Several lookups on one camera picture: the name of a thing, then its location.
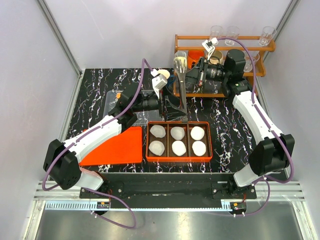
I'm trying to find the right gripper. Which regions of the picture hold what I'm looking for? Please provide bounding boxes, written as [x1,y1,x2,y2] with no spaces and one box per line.
[177,57,229,87]

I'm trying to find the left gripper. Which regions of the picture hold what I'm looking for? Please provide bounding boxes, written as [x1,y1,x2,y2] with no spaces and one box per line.
[133,86,187,122]

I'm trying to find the black metal tongs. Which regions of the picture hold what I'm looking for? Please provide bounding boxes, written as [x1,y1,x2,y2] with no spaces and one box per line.
[173,51,188,123]

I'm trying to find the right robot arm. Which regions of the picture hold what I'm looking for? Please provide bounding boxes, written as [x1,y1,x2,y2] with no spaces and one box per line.
[185,49,295,199]

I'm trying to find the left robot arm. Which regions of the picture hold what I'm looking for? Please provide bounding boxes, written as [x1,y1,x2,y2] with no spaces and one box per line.
[43,82,186,198]

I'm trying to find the wooden dish rack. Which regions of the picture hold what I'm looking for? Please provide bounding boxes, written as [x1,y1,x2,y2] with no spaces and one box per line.
[174,34,276,98]

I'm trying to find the orange mug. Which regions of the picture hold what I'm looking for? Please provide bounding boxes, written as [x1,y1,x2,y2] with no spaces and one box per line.
[187,50,205,69]

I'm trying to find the blue mug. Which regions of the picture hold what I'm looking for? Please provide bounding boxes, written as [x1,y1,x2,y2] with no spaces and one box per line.
[158,69,176,92]

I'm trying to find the white paper cup back-middle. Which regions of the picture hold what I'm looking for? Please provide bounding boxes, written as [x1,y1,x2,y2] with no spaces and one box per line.
[170,126,185,141]

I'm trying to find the white paper cup back-left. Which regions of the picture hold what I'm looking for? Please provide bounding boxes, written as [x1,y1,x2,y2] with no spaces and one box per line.
[150,125,166,138]

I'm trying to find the clear plastic tray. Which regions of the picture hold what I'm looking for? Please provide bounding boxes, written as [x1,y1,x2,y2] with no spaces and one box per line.
[103,90,163,126]

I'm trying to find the beige mug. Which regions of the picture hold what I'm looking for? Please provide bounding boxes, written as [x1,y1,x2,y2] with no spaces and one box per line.
[209,50,224,65]

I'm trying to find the orange compartment cookie box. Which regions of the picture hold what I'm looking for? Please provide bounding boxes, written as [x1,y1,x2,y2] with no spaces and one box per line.
[145,121,213,163]

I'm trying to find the white paper cup back-right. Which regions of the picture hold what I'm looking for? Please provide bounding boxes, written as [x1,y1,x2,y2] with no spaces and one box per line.
[190,126,205,141]

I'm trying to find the white paper cup front-middle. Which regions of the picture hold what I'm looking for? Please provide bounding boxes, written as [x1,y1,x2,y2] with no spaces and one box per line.
[172,140,187,157]

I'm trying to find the white paper cup front-left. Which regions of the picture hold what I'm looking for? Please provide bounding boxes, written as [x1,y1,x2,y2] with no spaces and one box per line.
[148,140,165,156]

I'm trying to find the white paper cup front-right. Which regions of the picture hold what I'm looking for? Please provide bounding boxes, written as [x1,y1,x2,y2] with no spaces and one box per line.
[192,141,207,157]

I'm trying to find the clear glass far left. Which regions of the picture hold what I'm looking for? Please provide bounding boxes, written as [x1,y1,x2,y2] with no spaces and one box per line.
[209,25,224,46]

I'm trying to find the clear glass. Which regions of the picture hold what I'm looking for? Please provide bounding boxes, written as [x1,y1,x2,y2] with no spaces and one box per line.
[258,26,277,47]
[209,25,224,46]
[224,26,240,46]

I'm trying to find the orange box lid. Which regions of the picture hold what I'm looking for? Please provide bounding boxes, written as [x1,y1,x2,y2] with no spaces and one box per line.
[79,126,143,167]

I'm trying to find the clear glass middle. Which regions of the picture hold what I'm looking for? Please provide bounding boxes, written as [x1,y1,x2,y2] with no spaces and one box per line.
[224,26,240,46]

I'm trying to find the clear glass lower shelf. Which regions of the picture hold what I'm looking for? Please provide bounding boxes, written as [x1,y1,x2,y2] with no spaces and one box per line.
[243,51,260,73]

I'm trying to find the clear glass right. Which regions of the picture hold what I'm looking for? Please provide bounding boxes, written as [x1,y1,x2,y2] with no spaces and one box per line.
[258,26,277,47]

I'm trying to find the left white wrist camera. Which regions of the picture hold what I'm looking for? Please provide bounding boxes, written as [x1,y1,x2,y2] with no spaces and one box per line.
[151,68,168,99]

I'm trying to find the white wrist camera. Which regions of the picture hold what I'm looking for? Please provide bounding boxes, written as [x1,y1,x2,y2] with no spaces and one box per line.
[151,68,168,99]
[201,37,219,60]

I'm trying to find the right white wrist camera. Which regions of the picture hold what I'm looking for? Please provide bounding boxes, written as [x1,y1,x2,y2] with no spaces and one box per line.
[201,37,219,60]

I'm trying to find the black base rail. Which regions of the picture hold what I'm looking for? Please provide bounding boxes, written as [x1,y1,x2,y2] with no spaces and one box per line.
[79,172,258,210]

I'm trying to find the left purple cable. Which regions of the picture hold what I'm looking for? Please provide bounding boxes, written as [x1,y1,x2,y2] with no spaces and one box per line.
[41,58,156,230]

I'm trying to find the purple cable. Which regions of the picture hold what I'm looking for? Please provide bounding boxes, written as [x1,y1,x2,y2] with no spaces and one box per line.
[204,37,295,217]
[41,58,156,230]

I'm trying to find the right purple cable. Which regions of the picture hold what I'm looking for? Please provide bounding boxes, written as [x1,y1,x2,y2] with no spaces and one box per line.
[204,37,295,217]

